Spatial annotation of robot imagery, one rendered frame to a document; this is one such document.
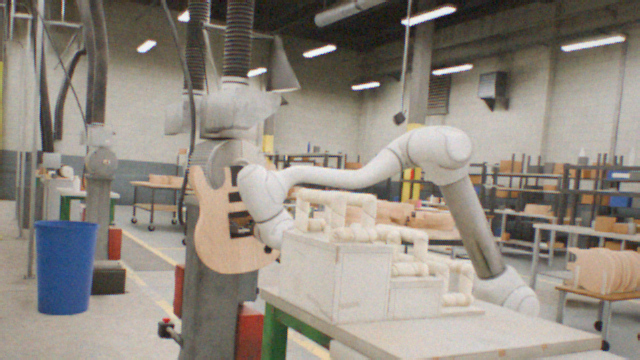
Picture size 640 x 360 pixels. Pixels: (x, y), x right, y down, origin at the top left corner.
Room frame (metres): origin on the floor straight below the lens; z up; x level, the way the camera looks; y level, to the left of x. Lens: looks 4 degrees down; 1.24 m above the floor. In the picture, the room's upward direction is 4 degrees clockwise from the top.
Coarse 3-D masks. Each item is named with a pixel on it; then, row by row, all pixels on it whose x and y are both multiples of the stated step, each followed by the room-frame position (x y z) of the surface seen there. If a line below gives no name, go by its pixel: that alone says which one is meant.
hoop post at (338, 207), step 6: (336, 204) 1.19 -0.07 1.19; (342, 204) 1.19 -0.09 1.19; (336, 210) 1.19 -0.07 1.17; (342, 210) 1.20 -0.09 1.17; (330, 216) 1.21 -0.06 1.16; (336, 216) 1.19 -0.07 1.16; (342, 216) 1.20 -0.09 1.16; (330, 222) 1.20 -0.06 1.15; (336, 222) 1.19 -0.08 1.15; (342, 222) 1.20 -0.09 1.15; (330, 228) 1.20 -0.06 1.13; (330, 234) 1.20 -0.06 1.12; (330, 240) 1.20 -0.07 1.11
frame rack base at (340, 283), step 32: (288, 256) 1.35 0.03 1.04; (320, 256) 1.21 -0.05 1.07; (352, 256) 1.17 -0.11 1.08; (384, 256) 1.21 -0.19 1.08; (288, 288) 1.34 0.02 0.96; (320, 288) 1.20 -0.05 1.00; (352, 288) 1.17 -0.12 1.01; (384, 288) 1.21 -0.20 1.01; (352, 320) 1.18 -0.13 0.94; (384, 320) 1.22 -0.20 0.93
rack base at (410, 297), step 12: (408, 276) 1.30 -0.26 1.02; (432, 276) 1.33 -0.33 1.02; (396, 288) 1.23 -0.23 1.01; (408, 288) 1.25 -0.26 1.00; (420, 288) 1.26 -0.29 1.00; (432, 288) 1.28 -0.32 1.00; (396, 300) 1.23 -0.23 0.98; (408, 300) 1.25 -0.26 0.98; (420, 300) 1.26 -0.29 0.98; (432, 300) 1.28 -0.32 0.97; (396, 312) 1.23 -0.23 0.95; (408, 312) 1.25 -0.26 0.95; (420, 312) 1.27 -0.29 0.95; (432, 312) 1.28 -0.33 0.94
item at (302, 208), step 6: (300, 204) 1.34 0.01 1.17; (306, 204) 1.34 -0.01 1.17; (300, 210) 1.34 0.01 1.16; (306, 210) 1.34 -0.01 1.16; (300, 216) 1.34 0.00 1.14; (306, 216) 1.35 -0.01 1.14; (300, 222) 1.34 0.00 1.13; (306, 222) 1.35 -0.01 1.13; (300, 228) 1.34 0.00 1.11; (306, 228) 1.35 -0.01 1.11
